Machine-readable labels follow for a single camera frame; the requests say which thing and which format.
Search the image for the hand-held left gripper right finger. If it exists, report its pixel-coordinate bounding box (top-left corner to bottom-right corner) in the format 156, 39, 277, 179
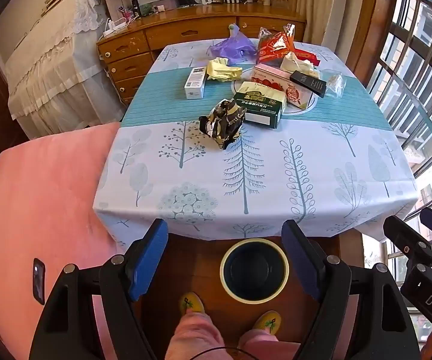
281, 219, 421, 360

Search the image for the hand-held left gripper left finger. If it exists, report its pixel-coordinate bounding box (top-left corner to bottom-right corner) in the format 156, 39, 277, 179
28, 218, 169, 360

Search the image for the blue bin with cream rim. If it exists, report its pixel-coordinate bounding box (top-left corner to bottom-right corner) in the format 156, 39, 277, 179
220, 237, 290, 302

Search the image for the black gold wrapper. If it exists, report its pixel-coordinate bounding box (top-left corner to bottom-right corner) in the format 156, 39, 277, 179
198, 98, 247, 151

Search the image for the clear plastic cup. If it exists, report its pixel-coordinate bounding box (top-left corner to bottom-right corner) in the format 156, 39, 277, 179
319, 68, 348, 100

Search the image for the small white box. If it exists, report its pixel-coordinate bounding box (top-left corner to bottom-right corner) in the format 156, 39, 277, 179
184, 67, 207, 100

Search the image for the pink strawberry print box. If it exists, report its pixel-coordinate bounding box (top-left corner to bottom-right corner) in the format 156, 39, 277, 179
251, 64, 312, 110

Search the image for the pale yellow paper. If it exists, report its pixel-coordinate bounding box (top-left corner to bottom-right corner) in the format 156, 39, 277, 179
205, 57, 244, 82

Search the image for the person's left yellow slipper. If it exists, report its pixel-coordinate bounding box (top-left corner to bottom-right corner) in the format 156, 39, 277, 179
178, 292, 206, 317

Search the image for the person's yellow slipper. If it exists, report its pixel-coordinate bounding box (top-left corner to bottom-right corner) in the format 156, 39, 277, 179
178, 292, 206, 317
251, 310, 282, 336

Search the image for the person's right yellow slipper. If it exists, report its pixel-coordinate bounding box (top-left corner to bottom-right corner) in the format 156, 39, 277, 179
251, 310, 282, 336

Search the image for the tree print tablecloth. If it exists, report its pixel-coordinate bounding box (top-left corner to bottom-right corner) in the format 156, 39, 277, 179
93, 37, 419, 242

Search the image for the person's left leg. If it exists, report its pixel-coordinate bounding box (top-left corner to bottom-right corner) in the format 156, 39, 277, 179
163, 313, 228, 360

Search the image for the black phone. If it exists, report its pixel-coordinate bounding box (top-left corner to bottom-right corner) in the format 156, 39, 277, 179
32, 258, 46, 305

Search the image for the pink bed blanket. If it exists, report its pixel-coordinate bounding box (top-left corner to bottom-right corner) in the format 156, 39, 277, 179
0, 122, 127, 360

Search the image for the green chocolate box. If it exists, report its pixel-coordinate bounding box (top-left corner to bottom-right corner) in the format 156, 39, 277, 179
233, 81, 288, 130

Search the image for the black slim box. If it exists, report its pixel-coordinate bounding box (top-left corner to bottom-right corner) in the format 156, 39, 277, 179
289, 70, 328, 98

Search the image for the window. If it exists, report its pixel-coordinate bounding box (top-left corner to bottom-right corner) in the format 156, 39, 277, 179
351, 0, 432, 346

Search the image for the white crumpled packet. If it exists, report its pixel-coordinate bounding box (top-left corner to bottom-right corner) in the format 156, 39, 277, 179
280, 52, 316, 76

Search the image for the red envelope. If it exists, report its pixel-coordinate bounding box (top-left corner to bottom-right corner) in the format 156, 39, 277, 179
294, 49, 322, 66

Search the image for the white lace cover cloth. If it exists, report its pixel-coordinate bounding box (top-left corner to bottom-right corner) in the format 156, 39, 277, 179
4, 0, 127, 139

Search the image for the wooden dresser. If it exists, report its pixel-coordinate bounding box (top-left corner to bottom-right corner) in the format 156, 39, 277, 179
96, 4, 307, 107

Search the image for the red snack bag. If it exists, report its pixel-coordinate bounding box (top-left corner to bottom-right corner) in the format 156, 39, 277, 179
256, 23, 296, 64

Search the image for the purple plastic bag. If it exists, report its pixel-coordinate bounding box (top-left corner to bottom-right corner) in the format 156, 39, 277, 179
207, 23, 261, 65

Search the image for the white power strip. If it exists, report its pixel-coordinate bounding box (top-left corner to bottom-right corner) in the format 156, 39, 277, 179
103, 17, 134, 36

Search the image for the beige curtain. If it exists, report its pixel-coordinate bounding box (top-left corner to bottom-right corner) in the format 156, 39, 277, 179
295, 0, 382, 64

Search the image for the thin black cable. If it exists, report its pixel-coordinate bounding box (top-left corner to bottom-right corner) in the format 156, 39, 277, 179
186, 347, 265, 360

